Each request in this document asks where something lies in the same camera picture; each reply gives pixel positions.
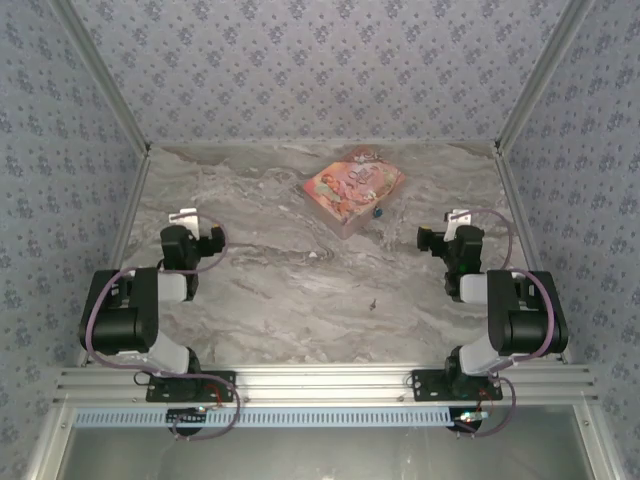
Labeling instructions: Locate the floral pink box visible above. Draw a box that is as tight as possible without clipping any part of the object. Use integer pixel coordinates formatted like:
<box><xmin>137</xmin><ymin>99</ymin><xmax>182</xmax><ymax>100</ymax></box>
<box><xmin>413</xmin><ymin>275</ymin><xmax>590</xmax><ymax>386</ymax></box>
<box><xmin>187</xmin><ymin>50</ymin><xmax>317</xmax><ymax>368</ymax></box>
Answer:
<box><xmin>301</xmin><ymin>144</ymin><xmax>407</xmax><ymax>240</ymax></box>

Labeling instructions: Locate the small circuit board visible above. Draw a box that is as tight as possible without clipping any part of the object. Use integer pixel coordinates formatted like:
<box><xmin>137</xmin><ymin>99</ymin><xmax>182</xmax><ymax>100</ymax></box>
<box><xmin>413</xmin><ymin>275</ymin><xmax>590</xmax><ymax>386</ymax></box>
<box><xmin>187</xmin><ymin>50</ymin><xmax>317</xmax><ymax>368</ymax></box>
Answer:
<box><xmin>166</xmin><ymin>406</ymin><xmax>209</xmax><ymax>427</ymax></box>
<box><xmin>451</xmin><ymin>406</ymin><xmax>490</xmax><ymax>432</ymax></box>

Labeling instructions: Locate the grey metal panel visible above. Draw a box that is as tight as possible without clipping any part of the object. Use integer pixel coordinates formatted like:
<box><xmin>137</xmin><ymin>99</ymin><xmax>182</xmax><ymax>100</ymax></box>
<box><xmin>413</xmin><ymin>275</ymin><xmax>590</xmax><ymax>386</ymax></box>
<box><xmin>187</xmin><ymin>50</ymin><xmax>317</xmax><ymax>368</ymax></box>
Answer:
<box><xmin>58</xmin><ymin>405</ymin><xmax>597</xmax><ymax>480</ymax></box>

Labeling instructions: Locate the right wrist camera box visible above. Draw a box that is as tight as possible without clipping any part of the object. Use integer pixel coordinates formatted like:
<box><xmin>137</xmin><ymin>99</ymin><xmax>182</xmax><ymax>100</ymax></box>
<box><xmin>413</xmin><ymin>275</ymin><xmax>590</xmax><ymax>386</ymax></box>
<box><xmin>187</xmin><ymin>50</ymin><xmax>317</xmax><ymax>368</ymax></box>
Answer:
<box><xmin>444</xmin><ymin>209</ymin><xmax>472</xmax><ymax>242</ymax></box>

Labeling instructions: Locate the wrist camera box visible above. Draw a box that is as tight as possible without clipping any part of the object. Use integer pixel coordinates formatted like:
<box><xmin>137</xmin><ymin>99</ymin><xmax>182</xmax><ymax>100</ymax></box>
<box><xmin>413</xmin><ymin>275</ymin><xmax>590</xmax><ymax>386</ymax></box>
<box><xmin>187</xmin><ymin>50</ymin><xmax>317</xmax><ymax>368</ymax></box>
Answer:
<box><xmin>444</xmin><ymin>209</ymin><xmax>472</xmax><ymax>242</ymax></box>
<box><xmin>168</xmin><ymin>207</ymin><xmax>202</xmax><ymax>240</ymax></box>

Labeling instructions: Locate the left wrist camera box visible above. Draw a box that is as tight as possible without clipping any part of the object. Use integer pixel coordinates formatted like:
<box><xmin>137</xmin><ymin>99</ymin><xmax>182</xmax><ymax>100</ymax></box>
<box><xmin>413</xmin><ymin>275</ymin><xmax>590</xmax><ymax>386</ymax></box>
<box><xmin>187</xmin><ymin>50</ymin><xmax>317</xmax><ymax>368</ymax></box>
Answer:
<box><xmin>168</xmin><ymin>207</ymin><xmax>202</xmax><ymax>240</ymax></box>

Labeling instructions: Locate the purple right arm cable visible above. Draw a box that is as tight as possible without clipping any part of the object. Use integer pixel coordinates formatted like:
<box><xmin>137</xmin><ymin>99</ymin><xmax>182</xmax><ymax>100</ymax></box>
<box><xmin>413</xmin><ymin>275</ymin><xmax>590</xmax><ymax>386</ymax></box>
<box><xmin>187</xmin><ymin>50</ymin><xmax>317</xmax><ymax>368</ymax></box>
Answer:
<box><xmin>449</xmin><ymin>208</ymin><xmax>560</xmax><ymax>375</ymax></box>

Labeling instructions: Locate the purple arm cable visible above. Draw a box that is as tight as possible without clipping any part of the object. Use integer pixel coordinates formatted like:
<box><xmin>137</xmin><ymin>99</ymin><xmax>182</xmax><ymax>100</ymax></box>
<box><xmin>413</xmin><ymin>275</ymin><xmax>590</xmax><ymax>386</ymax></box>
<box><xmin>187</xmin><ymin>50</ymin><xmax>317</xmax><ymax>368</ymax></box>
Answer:
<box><xmin>449</xmin><ymin>208</ymin><xmax>560</xmax><ymax>375</ymax></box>
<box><xmin>82</xmin><ymin>218</ymin><xmax>231</xmax><ymax>381</ymax></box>

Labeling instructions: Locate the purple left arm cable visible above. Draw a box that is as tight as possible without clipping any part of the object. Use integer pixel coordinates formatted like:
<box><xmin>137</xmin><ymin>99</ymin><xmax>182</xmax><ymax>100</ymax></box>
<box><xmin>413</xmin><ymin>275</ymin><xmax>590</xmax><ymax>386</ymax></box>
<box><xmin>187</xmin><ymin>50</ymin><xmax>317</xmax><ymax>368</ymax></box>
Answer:
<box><xmin>82</xmin><ymin>218</ymin><xmax>231</xmax><ymax>381</ymax></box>

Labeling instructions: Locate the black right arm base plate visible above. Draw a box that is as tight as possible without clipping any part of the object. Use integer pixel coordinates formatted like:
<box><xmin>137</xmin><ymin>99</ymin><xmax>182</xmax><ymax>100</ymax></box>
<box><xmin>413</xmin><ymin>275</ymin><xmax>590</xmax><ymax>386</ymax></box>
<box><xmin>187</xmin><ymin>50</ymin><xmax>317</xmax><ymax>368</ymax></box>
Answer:
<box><xmin>410</xmin><ymin>369</ymin><xmax>504</xmax><ymax>403</ymax></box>

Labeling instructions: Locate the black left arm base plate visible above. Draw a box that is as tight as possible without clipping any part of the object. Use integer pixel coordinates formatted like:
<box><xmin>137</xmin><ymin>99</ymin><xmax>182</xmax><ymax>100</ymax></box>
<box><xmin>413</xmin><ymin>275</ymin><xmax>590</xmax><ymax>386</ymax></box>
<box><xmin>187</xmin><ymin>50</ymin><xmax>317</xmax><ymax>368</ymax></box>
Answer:
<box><xmin>145</xmin><ymin>370</ymin><xmax>238</xmax><ymax>404</ymax></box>

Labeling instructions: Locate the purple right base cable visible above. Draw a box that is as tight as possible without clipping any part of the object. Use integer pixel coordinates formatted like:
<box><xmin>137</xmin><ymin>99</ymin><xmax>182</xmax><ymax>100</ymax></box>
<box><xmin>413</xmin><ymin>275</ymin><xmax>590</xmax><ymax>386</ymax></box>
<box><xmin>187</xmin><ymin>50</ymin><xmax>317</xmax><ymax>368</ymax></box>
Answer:
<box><xmin>455</xmin><ymin>375</ymin><xmax>517</xmax><ymax>439</ymax></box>

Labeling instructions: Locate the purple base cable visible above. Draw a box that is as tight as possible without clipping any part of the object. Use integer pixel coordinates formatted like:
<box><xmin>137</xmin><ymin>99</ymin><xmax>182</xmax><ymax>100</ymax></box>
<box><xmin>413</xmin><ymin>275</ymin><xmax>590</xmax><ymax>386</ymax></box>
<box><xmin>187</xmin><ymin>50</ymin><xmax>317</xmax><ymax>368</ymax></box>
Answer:
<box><xmin>455</xmin><ymin>375</ymin><xmax>517</xmax><ymax>439</ymax></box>
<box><xmin>172</xmin><ymin>382</ymin><xmax>242</xmax><ymax>441</ymax></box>

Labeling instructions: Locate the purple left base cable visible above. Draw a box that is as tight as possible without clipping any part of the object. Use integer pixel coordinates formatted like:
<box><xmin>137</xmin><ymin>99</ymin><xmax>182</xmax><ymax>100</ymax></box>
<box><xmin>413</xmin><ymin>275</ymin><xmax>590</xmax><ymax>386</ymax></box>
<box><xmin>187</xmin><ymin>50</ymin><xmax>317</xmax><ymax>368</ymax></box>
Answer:
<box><xmin>172</xmin><ymin>382</ymin><xmax>242</xmax><ymax>441</ymax></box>

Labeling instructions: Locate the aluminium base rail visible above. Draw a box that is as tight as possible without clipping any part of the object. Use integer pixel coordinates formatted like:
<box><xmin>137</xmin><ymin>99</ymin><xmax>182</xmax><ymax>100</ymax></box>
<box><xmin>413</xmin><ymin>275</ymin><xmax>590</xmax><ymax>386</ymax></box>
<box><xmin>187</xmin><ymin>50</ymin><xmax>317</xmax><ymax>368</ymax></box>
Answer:
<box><xmin>52</xmin><ymin>363</ymin><xmax>599</xmax><ymax>404</ymax></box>

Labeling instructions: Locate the aluminium frame post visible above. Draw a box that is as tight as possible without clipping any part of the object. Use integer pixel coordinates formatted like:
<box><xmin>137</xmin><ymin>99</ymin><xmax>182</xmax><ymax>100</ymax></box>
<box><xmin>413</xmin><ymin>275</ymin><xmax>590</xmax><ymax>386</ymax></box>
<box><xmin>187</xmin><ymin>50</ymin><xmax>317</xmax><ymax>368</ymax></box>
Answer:
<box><xmin>52</xmin><ymin>0</ymin><xmax>152</xmax><ymax>157</ymax></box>
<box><xmin>492</xmin><ymin>0</ymin><xmax>597</xmax><ymax>157</ymax></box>

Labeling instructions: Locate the white slotted cable duct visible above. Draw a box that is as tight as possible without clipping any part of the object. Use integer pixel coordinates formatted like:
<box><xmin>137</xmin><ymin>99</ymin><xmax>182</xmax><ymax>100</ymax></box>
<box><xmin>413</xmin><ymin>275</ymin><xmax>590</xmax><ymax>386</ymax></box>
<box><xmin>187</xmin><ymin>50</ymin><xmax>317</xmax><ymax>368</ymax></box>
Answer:
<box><xmin>72</xmin><ymin>405</ymin><xmax>452</xmax><ymax>429</ymax></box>

